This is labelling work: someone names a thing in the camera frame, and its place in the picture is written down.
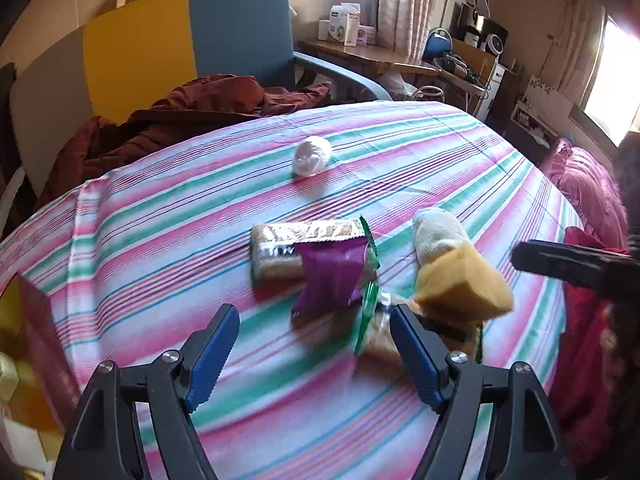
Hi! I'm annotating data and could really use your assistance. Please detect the white ball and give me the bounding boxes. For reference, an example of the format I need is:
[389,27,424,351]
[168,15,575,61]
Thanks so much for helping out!
[292,136,332,178]

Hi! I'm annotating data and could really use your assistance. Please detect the dark red blanket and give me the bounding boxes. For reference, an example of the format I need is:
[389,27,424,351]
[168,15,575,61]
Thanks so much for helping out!
[36,74,332,208]

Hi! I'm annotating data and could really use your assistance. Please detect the grey yellow blue armchair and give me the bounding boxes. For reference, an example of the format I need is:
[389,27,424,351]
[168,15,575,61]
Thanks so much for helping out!
[10,0,389,193]

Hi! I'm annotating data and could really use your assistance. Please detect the purple snack packet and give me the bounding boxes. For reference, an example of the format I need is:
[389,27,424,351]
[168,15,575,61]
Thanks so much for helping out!
[292,237,368,316]

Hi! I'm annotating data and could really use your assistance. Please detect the gold rectangular tray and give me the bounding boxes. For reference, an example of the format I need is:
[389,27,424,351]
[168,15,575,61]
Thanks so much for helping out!
[1,274,80,479]

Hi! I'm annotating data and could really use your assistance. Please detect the blue round container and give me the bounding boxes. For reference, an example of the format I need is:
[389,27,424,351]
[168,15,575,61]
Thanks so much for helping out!
[422,27,452,61]

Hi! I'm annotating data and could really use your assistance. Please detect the wooden side desk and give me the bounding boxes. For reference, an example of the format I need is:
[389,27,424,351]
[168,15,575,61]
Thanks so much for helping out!
[298,40,442,77]

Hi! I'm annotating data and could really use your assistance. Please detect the yellow sponge with sock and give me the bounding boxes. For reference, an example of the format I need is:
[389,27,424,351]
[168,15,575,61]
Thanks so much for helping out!
[412,207,513,324]

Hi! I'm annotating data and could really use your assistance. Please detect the striped pink green tablecloth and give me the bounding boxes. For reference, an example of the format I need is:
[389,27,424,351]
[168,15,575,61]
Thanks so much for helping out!
[1,101,580,479]

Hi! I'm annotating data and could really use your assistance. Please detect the green biscuit packet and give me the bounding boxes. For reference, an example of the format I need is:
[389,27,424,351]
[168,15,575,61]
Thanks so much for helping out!
[250,217,380,281]

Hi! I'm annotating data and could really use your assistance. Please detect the white boxes on desk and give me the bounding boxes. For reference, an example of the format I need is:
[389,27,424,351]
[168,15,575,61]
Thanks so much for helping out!
[318,2,376,47]

